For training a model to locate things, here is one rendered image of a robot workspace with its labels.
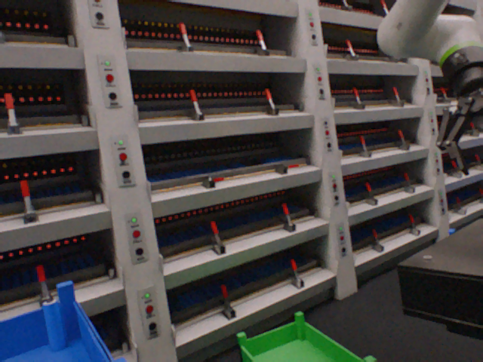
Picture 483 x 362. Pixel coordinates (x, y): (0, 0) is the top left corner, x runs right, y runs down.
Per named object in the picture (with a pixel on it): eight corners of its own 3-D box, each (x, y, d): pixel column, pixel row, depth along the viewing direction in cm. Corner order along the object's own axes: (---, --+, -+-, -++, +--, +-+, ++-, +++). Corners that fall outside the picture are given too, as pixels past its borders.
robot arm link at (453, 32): (483, 9, 81) (456, 48, 90) (432, 1, 81) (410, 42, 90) (503, 45, 74) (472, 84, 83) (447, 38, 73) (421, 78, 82)
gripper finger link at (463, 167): (454, 140, 70) (450, 142, 71) (463, 168, 66) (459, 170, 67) (460, 147, 72) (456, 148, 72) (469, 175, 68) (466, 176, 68)
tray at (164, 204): (321, 181, 120) (323, 154, 117) (151, 219, 87) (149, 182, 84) (282, 167, 135) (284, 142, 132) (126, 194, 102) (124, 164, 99)
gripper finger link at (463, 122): (475, 96, 70) (468, 96, 72) (447, 143, 71) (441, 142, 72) (482, 106, 72) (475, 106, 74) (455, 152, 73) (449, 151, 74)
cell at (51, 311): (67, 347, 45) (58, 299, 45) (51, 353, 44) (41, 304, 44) (65, 342, 46) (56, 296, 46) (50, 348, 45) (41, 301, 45)
